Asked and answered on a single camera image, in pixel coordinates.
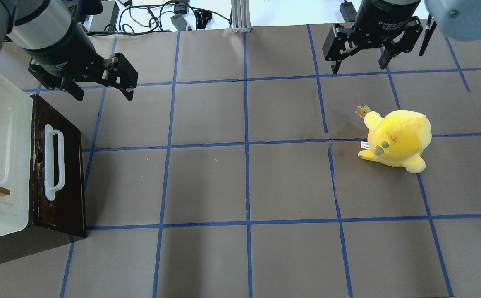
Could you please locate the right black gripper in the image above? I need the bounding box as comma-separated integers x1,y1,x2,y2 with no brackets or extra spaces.
322,0,423,74

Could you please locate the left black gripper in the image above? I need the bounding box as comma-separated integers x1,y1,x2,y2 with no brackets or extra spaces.
20,20,139,101

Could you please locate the white drawer handle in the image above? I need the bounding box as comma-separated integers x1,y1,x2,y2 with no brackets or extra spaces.
44,124,66,202

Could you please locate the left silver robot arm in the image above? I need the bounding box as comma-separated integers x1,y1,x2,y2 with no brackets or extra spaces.
0,0,138,101

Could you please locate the dark wooden drawer cabinet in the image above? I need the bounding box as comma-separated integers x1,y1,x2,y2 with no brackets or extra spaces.
0,94,87,264

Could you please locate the black power adapter brick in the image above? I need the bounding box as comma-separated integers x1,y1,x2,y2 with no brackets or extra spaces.
88,0,119,32

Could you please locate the cream plastic storage box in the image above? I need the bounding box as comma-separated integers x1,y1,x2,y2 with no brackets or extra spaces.
0,74,34,236

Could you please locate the yellow plush toy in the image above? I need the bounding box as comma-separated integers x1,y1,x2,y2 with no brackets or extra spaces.
356,106,433,174

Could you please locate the aluminium frame post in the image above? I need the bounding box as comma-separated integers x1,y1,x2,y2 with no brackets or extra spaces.
231,0,252,33

